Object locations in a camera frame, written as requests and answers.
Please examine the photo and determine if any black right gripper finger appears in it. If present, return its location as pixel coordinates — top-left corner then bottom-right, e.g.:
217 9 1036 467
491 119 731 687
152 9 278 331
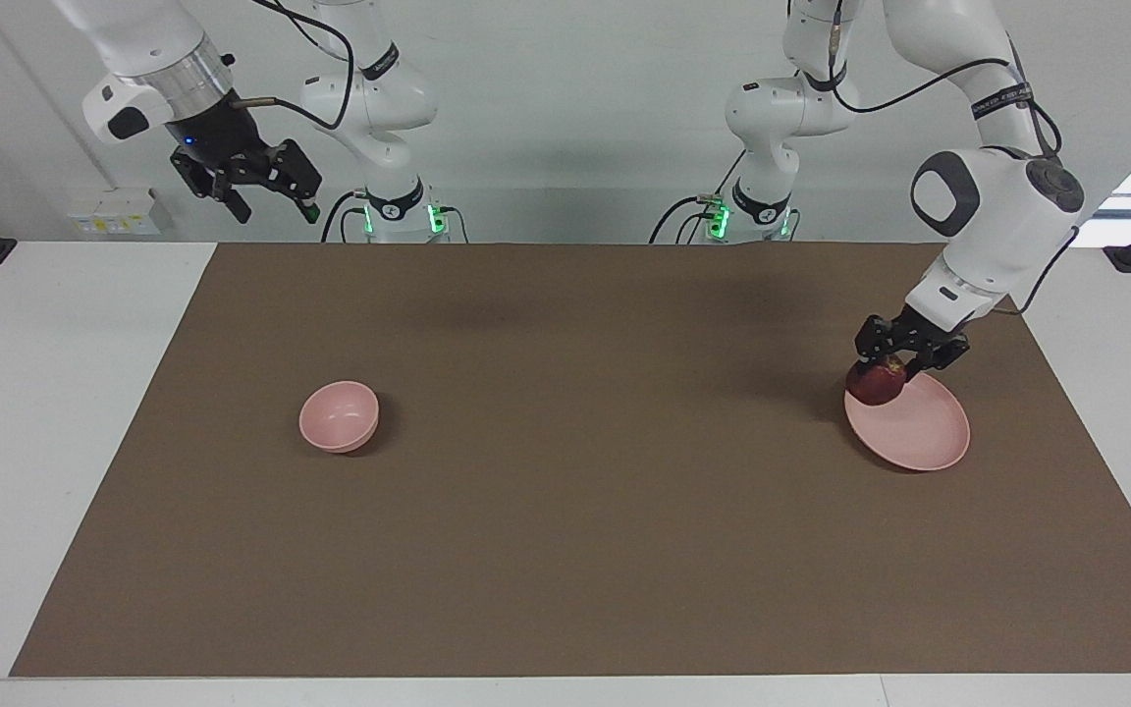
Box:
253 138 324 226
171 147 254 226

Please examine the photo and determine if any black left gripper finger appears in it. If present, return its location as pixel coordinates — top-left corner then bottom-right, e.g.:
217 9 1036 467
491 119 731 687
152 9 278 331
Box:
855 316 905 367
904 339 971 380

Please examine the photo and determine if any dark red apple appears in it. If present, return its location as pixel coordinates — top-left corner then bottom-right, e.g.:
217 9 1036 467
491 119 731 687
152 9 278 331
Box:
845 355 910 407

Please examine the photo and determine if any pink plate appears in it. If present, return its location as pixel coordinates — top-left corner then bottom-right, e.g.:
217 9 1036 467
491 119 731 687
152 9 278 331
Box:
843 371 972 472

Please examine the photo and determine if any pink bowl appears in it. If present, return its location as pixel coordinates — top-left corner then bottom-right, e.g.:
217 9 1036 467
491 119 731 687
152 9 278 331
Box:
298 381 381 454

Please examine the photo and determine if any brown table mat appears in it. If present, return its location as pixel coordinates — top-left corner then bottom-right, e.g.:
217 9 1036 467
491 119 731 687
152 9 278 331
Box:
11 243 1131 679

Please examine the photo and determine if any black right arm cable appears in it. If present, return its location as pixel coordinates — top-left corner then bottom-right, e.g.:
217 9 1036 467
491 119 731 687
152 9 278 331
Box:
232 0 358 132

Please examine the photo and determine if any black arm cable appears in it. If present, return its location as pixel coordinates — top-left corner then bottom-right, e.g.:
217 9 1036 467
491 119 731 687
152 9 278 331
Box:
232 0 358 132
826 0 1082 317

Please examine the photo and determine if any white wall socket box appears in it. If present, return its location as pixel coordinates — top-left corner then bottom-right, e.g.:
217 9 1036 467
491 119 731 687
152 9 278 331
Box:
68 189 172 238

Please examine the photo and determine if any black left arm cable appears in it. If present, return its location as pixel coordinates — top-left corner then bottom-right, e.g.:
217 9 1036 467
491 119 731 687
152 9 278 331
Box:
826 0 1082 317

